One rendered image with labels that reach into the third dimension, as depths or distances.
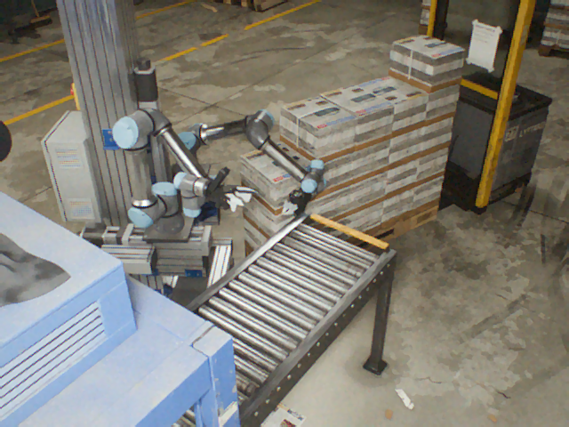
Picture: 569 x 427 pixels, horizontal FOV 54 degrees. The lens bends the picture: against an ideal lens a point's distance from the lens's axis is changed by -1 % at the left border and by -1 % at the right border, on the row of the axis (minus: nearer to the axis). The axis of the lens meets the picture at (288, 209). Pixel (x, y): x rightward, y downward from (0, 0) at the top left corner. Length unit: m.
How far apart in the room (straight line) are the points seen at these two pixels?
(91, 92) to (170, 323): 1.62
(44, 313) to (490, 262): 3.34
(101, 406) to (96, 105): 1.80
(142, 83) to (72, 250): 1.60
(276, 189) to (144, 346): 1.98
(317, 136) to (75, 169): 1.28
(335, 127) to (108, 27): 1.34
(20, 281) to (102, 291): 0.15
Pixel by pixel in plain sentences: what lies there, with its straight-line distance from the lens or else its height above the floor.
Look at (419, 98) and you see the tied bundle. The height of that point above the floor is 1.05.
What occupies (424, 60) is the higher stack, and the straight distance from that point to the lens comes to 3.67.
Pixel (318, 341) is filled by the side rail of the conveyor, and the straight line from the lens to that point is 2.27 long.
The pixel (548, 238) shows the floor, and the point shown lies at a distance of 4.44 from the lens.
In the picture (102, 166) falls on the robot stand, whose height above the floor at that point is 1.07.
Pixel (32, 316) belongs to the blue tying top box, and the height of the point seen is 1.75.
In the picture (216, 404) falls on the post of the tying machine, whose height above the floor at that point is 1.39.
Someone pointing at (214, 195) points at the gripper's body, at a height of 1.21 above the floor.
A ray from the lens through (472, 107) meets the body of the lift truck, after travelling 4.39.
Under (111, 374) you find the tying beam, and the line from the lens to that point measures 1.24.
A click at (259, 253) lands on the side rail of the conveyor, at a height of 0.80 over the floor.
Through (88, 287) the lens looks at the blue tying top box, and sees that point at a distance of 1.14.
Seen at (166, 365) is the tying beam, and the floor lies 1.55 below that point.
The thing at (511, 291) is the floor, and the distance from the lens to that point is 3.89.
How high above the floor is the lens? 2.47
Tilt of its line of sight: 35 degrees down
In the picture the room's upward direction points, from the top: straight up
